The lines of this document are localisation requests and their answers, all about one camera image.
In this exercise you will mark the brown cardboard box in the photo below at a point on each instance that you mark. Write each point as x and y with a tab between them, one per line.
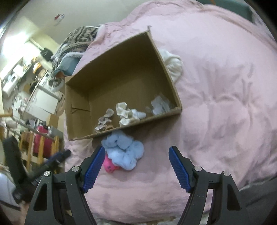
132	72

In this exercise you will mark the white kitchen cabinet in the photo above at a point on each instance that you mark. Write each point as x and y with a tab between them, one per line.
41	105

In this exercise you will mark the pink rubber duck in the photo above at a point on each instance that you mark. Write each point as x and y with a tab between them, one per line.
109	166

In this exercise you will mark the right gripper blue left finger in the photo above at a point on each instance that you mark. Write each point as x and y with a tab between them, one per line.
91	167

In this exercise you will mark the white cloth behind box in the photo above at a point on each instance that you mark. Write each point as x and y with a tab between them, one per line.
173	63

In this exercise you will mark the pink bed duvet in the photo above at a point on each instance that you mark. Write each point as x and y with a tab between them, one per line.
228	94

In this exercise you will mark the blue grey fur-trimmed jacket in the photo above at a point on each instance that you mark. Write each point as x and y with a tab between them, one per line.
68	64

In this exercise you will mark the cream white scrunchie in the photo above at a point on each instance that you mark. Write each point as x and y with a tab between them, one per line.
127	116

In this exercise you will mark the beige lace scrunchie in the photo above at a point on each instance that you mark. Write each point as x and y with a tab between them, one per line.
105	120

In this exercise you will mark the striped knit blanket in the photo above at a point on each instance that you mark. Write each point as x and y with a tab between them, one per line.
75	44

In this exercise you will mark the white patterned sock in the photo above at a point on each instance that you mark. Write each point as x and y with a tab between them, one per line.
161	105

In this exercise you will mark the wooden chair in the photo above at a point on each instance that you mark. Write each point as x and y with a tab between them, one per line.
36	148

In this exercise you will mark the black hanging bag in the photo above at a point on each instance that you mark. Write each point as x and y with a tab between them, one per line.
46	54

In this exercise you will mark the grey small bin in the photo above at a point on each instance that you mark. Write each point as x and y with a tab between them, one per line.
54	132

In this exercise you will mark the teal headboard cushion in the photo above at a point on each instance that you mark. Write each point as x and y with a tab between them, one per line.
238	7

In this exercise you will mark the light blue fluffy cloth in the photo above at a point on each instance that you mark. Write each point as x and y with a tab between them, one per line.
123	150

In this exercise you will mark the white washing machine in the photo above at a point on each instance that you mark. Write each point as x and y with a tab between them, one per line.
46	85

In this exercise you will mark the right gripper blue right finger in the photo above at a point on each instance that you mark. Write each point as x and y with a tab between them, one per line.
183	169

